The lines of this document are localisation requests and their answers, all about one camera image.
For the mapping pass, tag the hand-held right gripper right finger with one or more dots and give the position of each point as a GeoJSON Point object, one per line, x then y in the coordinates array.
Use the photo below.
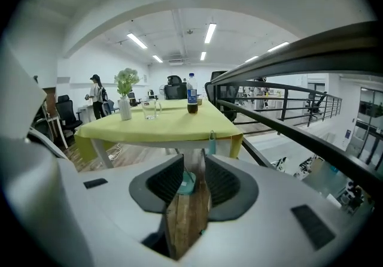
{"type": "Point", "coordinates": [269, 224]}

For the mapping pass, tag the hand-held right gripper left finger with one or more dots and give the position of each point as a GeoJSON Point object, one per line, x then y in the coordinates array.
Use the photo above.
{"type": "Point", "coordinates": [119, 209]}

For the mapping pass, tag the white power strip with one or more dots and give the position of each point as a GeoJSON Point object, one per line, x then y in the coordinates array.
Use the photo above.
{"type": "Point", "coordinates": [113, 157]}

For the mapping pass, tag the teal bin under table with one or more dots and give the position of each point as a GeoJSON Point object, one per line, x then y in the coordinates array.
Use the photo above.
{"type": "Point", "coordinates": [187, 185]}

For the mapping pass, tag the green tablecloth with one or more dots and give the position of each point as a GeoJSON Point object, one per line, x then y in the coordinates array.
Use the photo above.
{"type": "Point", "coordinates": [167, 128]}

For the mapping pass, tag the white ribbed vase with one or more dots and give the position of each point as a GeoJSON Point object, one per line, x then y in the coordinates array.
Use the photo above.
{"type": "Point", "coordinates": [125, 110]}

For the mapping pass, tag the clear glass mug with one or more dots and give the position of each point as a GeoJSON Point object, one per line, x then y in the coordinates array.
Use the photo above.
{"type": "Point", "coordinates": [149, 110]}

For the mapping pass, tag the black office chair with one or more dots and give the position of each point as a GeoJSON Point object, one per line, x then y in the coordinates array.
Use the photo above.
{"type": "Point", "coordinates": [67, 116]}
{"type": "Point", "coordinates": [175, 90]}

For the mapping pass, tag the standing fan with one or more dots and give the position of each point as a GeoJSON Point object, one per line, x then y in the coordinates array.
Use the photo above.
{"type": "Point", "coordinates": [161, 90]}

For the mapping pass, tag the vase with green plant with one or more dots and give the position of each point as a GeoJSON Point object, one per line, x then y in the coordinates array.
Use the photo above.
{"type": "Point", "coordinates": [127, 80]}

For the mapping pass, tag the cola bottle with blue label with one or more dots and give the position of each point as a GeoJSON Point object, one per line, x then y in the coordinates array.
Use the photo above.
{"type": "Point", "coordinates": [192, 101]}

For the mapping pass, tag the ceiling air conditioner unit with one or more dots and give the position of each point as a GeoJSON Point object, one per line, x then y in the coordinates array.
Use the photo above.
{"type": "Point", "coordinates": [176, 62]}

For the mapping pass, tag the ceiling tube lights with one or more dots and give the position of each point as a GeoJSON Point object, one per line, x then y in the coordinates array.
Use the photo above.
{"type": "Point", "coordinates": [210, 33]}

